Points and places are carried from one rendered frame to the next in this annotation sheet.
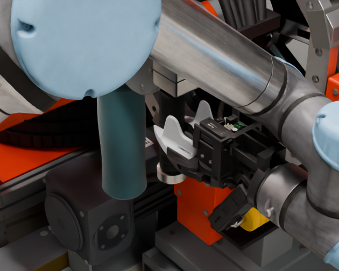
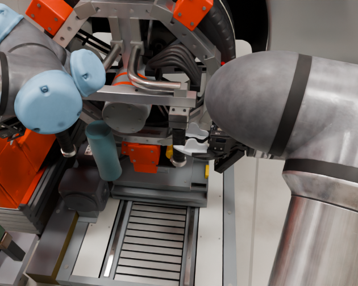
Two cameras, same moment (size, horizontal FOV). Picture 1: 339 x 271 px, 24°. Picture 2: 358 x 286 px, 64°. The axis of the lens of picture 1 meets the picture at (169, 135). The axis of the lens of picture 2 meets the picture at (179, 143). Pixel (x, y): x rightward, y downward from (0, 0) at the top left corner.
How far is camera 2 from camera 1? 0.64 m
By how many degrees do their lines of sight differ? 35
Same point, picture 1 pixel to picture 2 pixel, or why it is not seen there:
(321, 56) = not seen: hidden behind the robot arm
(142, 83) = (133, 127)
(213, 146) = (226, 142)
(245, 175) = (238, 146)
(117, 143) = (109, 158)
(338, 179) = not seen: hidden behind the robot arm
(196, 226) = (148, 169)
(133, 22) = not seen: outside the picture
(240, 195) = (239, 155)
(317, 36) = (212, 69)
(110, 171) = (108, 171)
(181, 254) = (130, 181)
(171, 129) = (191, 143)
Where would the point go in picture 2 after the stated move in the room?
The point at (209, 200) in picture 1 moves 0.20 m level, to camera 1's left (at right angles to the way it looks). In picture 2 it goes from (154, 157) to (113, 185)
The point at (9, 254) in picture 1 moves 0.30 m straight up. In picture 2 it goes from (51, 231) to (26, 198)
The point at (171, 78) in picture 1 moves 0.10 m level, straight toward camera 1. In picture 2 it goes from (184, 121) to (215, 143)
